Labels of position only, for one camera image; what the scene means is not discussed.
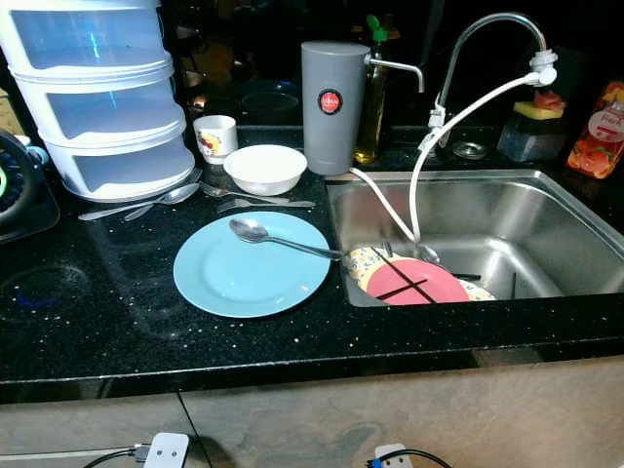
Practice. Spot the grey water filter canister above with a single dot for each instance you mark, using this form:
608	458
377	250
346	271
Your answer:
336	136

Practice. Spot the olive oil bottle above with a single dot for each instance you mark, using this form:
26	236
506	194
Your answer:
372	117

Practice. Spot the black sponge holder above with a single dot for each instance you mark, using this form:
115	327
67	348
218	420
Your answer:
526	139

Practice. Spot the red scrubber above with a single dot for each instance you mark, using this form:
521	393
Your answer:
550	99

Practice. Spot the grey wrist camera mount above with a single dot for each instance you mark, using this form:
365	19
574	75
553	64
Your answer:
392	458
167	451

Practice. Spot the orange dish soap pump bottle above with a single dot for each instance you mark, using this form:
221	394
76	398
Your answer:
600	136

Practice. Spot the steel table knife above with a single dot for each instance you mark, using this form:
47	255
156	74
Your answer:
273	204

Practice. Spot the steel spoon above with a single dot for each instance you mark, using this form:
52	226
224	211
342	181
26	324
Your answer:
180	194
247	229
429	253

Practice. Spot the white bowl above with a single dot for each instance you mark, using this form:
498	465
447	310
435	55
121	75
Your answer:
265	171

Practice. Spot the round steel countertop fitting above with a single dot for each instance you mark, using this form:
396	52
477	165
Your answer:
469	150

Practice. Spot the light blue plate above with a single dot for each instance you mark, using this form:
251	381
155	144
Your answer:
244	278

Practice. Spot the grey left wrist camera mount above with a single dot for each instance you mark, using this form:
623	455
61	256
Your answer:
167	451

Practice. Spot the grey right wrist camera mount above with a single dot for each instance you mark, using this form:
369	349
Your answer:
392	458

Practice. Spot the chrome gooseneck faucet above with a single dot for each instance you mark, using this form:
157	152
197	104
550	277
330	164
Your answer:
497	18

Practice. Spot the yellow sponge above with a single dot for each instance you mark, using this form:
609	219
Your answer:
526	110

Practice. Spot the dark glass bowl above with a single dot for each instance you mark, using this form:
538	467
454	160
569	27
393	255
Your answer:
268	107

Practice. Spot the red plate floral rim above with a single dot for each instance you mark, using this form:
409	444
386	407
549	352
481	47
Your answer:
448	295

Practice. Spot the stainless steel sink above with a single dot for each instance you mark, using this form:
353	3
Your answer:
536	234

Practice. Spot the black chopstick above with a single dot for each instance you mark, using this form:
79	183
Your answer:
434	287
403	276

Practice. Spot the white printed cup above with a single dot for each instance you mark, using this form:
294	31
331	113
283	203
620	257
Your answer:
214	141

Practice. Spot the white tiered food container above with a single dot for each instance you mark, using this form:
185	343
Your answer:
97	97

